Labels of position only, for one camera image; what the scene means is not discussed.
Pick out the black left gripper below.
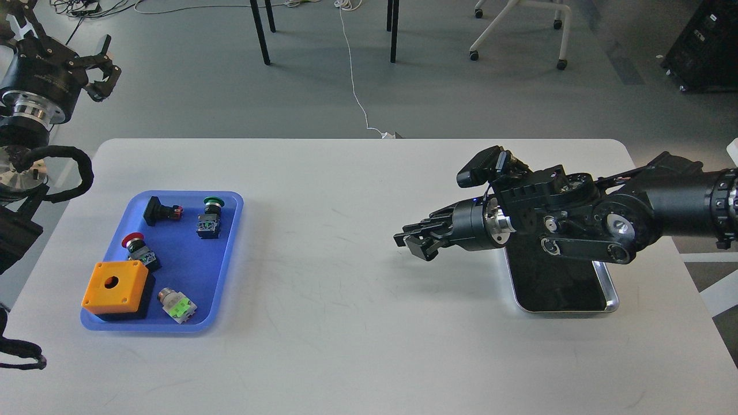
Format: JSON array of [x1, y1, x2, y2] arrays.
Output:
[[1, 1, 122, 125]]

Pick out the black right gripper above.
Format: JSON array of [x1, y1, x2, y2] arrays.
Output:
[[394, 198, 515, 262]]

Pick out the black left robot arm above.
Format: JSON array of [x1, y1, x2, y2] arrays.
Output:
[[1, 1, 121, 271]]

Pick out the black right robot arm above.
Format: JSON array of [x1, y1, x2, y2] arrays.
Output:
[[393, 145, 736, 265]]

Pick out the silver metal tray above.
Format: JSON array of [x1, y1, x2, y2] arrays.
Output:
[[505, 244, 620, 315]]

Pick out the white wheeled chair base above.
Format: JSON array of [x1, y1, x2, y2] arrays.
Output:
[[468, 1, 574, 71]]

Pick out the black table legs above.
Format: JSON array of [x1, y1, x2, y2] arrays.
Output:
[[248, 1, 399, 66]]

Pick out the red mushroom push button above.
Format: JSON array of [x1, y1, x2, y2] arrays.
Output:
[[121, 232, 161, 271]]

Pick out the blue plastic tray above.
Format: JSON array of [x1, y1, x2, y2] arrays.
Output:
[[81, 191, 243, 333]]

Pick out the orange and black button box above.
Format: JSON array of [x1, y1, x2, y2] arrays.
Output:
[[81, 260, 156, 322]]

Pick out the silver button green contact block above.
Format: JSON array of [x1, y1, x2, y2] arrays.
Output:
[[156, 287, 197, 324]]

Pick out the black equipment case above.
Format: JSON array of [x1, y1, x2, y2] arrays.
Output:
[[661, 1, 737, 92]]

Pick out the black floor cable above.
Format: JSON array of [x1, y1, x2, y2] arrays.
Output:
[[49, 0, 145, 47]]

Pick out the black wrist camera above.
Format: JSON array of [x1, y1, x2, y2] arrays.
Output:
[[456, 145, 505, 187]]

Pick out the black selector switch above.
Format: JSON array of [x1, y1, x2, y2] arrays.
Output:
[[142, 196, 184, 227]]

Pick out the green push button switch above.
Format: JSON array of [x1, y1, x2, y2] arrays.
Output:
[[196, 196, 225, 239]]

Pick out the white floor cable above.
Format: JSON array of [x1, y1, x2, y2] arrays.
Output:
[[333, 0, 397, 139]]

